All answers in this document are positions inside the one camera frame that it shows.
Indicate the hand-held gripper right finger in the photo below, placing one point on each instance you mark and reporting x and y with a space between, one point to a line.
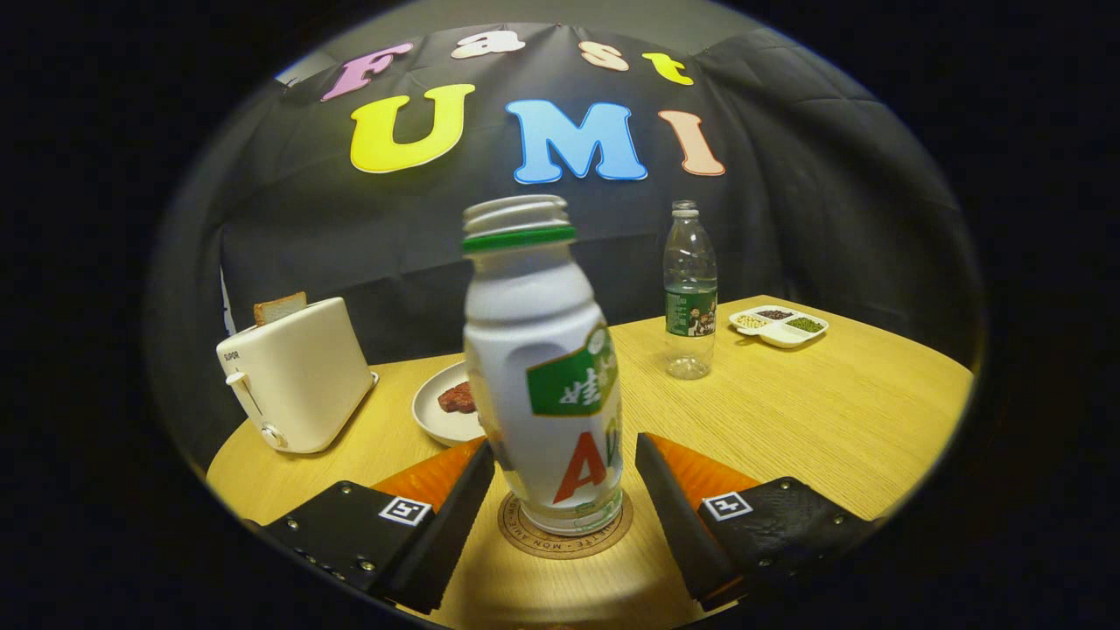
678 525

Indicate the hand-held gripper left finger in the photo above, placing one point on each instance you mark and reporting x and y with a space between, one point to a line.
446 534

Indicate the round cork coaster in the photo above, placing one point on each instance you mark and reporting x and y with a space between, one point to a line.
523 537

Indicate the white juice bottle green label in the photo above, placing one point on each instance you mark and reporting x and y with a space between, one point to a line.
534 350

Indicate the clear plastic water bottle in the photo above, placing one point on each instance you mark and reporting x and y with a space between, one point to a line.
690 297

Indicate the white round plate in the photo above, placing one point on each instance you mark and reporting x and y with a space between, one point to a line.
433 422

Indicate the red meat slice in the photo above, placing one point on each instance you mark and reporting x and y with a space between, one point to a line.
457 398

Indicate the wooden table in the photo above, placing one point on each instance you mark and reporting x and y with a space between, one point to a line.
831 420

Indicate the white toaster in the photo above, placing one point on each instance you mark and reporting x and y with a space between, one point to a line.
297 385

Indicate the white divided dish with beans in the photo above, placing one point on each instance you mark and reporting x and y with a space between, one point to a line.
779 328

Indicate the bread slice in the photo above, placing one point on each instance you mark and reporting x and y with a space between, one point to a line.
278 308

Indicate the black backdrop cloth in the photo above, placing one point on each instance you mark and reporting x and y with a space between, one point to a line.
787 219

